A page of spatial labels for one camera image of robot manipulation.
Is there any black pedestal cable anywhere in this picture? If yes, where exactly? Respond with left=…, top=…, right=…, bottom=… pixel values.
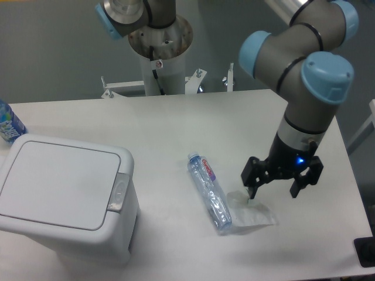
left=149, top=45, right=165, bottom=95

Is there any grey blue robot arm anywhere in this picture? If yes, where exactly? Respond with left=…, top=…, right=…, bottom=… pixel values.
left=95, top=1, right=359, bottom=198

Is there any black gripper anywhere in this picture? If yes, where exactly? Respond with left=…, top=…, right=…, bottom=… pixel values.
left=241, top=134, right=324, bottom=200

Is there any white frame post right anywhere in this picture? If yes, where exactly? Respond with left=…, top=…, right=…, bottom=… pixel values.
left=346, top=99, right=374, bottom=155

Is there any blue labelled water bottle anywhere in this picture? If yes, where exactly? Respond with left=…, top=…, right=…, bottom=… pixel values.
left=1, top=100, right=28, bottom=144

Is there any clear crushed plastic bottle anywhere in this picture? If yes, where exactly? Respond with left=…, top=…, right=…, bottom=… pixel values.
left=187, top=152, right=232, bottom=236

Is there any white metal frame bracket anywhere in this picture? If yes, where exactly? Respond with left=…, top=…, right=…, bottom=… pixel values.
left=100, top=62, right=237, bottom=100

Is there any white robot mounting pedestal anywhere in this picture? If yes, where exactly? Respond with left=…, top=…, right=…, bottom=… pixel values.
left=128, top=15, right=193, bottom=79

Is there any clear plastic wrapper bag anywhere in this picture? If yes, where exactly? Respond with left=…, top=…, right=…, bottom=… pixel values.
left=227, top=191, right=277, bottom=227

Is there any black device at table edge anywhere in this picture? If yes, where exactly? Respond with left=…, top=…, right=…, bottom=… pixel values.
left=353, top=237, right=374, bottom=268

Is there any white plastic trash can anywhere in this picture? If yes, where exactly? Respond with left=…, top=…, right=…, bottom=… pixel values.
left=1, top=134, right=140, bottom=264

